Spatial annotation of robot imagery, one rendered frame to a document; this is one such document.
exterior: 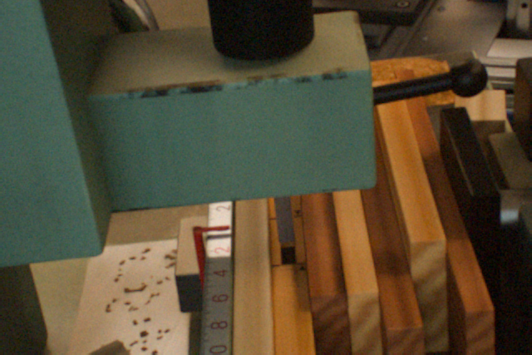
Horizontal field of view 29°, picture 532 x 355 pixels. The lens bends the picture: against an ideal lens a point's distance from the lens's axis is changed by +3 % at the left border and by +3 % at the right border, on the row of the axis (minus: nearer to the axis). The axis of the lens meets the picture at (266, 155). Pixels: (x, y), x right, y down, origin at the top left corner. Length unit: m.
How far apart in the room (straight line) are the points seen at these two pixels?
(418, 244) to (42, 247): 0.18
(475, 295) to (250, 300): 0.11
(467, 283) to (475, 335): 0.02
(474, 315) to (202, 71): 0.17
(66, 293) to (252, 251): 0.28
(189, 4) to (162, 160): 2.84
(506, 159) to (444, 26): 0.72
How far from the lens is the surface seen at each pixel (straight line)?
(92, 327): 0.76
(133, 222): 2.27
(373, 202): 0.57
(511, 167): 0.59
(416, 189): 0.54
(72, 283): 0.81
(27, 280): 0.71
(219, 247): 0.55
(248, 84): 0.47
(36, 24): 0.42
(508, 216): 0.56
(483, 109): 0.68
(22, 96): 0.44
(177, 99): 0.47
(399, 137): 0.59
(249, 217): 0.58
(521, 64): 0.60
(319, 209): 0.58
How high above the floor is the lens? 1.28
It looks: 32 degrees down
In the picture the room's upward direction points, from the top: 7 degrees counter-clockwise
